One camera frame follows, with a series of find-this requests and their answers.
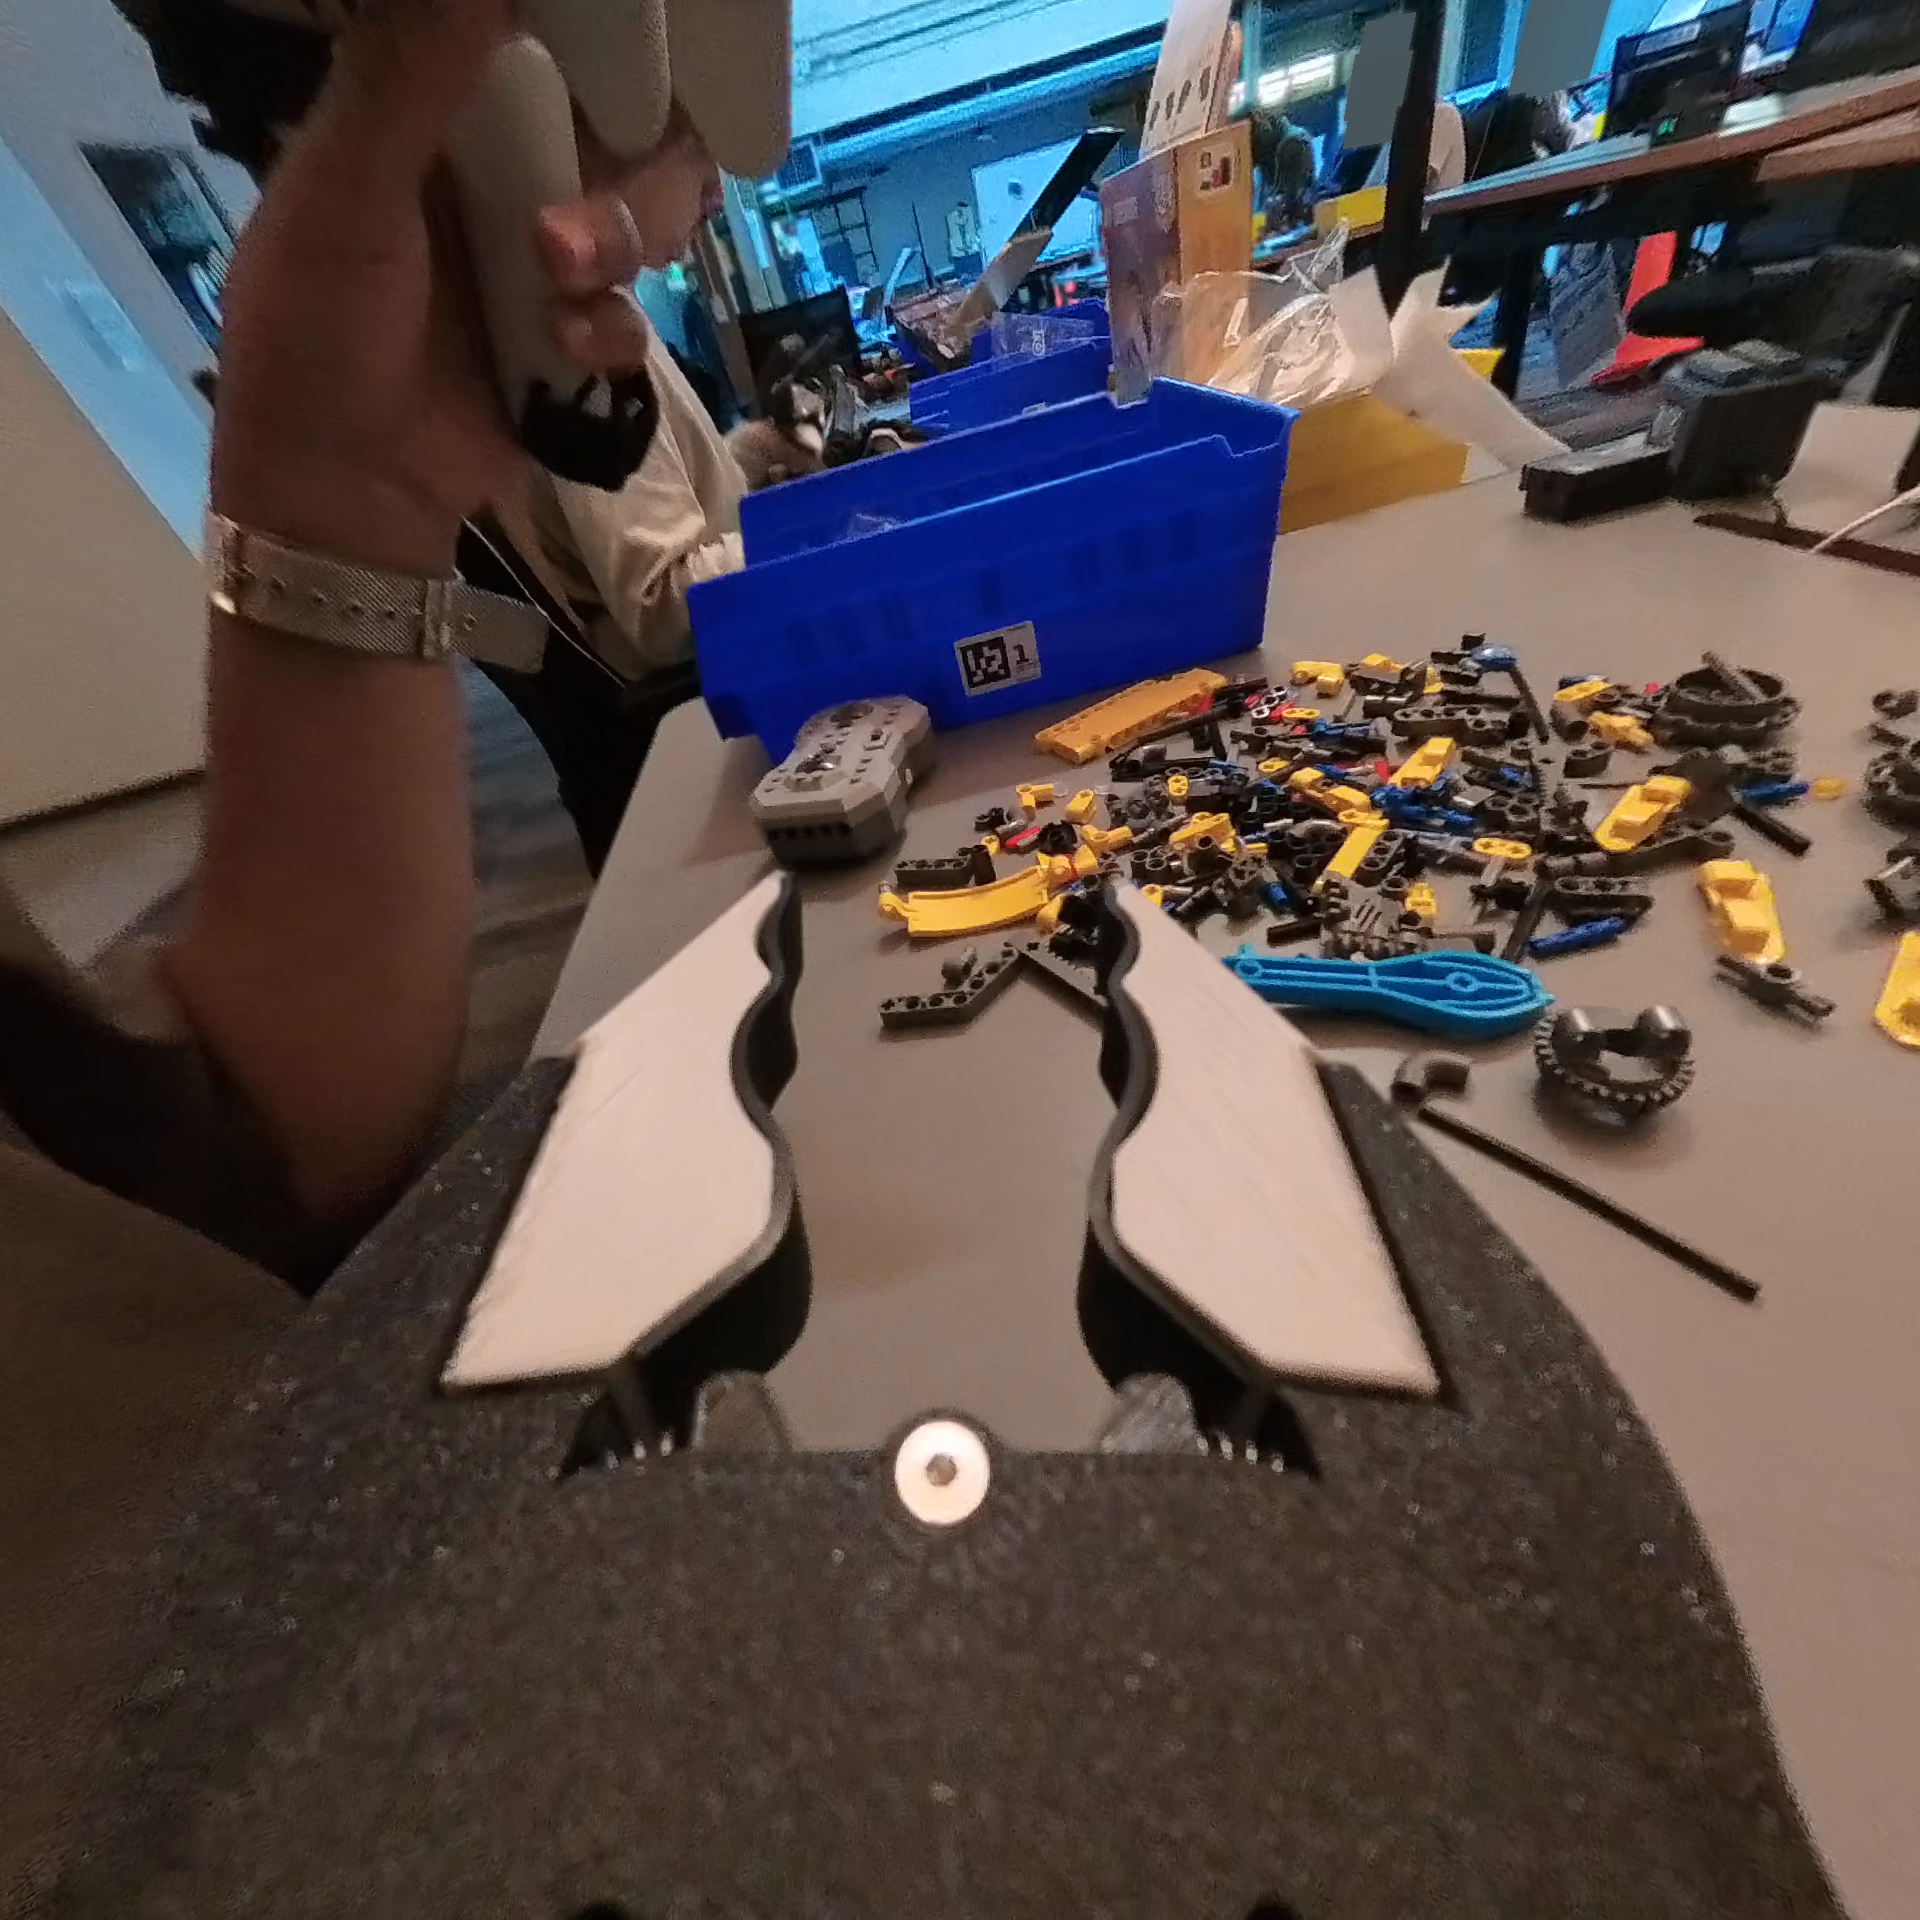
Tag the grey elbow pipe piece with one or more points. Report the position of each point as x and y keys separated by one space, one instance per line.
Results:
x=1425 y=1080

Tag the blue brick separator tool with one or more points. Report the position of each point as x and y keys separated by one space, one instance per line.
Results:
x=1394 y=992

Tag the dark grey angled beam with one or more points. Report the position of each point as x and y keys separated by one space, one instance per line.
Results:
x=944 y=997

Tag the blue plastic bin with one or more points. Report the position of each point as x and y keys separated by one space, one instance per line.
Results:
x=1050 y=556
x=1020 y=376

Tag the colourful product box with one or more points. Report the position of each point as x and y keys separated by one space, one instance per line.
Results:
x=1178 y=255

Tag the pile of small brick parts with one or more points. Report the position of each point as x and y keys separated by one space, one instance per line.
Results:
x=1425 y=811

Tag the person's left forearm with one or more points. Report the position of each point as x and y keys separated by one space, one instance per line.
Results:
x=329 y=932

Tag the crumpled clear wrappers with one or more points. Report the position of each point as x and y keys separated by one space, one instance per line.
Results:
x=1394 y=359

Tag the black toothed wheel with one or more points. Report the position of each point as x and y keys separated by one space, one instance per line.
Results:
x=1723 y=704
x=1892 y=781

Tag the yellow perforated long panel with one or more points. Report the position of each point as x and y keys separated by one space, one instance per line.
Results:
x=1131 y=716

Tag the grey battery box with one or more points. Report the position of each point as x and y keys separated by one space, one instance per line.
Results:
x=840 y=781

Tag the person's left hand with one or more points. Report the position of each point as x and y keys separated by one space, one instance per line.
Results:
x=346 y=376

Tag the long black axle rod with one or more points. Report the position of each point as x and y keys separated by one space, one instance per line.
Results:
x=1589 y=1200

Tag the yellow curved panel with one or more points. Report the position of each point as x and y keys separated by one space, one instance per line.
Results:
x=973 y=907

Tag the tall folded paper leaflet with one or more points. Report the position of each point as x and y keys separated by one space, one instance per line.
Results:
x=1188 y=67

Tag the black charger block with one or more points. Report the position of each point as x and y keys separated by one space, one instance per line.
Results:
x=1739 y=421

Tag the flat black box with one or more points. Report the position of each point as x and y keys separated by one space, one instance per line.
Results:
x=1589 y=481

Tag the yellow plastic bin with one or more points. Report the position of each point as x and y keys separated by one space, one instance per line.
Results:
x=1372 y=465

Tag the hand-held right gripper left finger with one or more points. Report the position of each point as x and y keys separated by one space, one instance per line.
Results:
x=628 y=1200

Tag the yellow slanted brick piece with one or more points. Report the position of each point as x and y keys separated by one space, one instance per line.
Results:
x=1903 y=991

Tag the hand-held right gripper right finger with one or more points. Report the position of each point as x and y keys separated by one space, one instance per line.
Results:
x=1260 y=1214

